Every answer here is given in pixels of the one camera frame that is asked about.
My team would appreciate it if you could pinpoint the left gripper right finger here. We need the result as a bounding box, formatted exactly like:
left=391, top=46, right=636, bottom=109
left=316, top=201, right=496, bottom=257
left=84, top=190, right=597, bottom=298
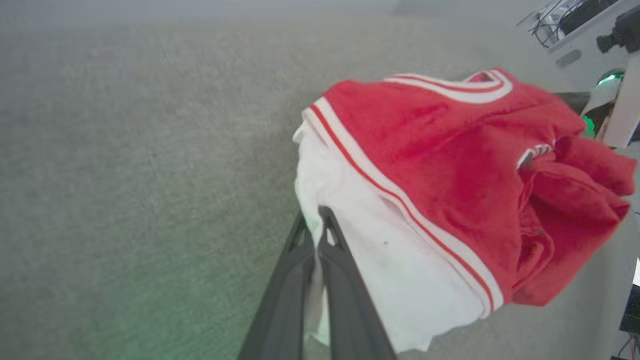
left=317, top=205, right=398, bottom=360

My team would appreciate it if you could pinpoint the black electronics box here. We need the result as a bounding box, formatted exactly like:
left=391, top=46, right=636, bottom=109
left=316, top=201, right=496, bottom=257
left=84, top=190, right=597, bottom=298
left=619, top=257, right=640, bottom=335

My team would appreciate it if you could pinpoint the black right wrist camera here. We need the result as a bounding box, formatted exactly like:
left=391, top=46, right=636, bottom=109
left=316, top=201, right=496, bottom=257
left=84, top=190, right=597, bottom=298
left=596, top=5, right=640, bottom=54

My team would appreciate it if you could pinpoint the thin red wire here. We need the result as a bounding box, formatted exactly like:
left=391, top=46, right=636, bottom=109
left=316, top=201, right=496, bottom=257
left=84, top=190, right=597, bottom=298
left=617, top=336, right=640, bottom=360

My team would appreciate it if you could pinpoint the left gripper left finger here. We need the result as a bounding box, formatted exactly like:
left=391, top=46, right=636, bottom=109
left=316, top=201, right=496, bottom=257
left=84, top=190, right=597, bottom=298
left=237, top=210, right=318, bottom=360

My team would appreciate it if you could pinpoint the grey fabric sofa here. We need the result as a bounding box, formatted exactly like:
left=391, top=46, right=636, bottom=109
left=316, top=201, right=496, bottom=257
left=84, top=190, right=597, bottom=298
left=0, top=0, right=640, bottom=360

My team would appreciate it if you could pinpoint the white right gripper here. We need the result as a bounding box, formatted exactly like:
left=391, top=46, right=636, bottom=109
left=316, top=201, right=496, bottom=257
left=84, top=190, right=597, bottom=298
left=554, top=69, right=626, bottom=141

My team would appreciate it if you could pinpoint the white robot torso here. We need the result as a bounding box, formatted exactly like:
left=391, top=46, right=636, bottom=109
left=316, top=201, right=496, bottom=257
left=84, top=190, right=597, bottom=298
left=517, top=0, right=640, bottom=93

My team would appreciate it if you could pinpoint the red and white garment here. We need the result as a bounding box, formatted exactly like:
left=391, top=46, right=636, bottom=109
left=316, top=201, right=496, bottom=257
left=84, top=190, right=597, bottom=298
left=292, top=66, right=638, bottom=355

